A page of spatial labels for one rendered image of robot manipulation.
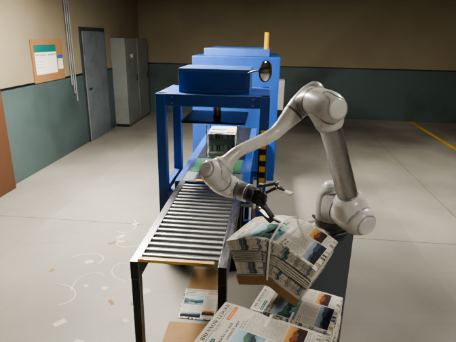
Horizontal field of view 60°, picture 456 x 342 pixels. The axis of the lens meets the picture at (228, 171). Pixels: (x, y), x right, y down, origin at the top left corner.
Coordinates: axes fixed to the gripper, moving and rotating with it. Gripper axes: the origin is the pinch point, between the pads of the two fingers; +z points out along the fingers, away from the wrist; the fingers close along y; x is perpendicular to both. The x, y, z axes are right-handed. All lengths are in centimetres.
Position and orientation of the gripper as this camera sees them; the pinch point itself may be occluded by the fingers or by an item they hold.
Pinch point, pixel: (288, 207)
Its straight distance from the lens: 177.8
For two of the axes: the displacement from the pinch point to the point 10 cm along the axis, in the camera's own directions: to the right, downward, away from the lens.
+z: 8.2, 2.7, -5.0
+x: -5.7, 2.7, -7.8
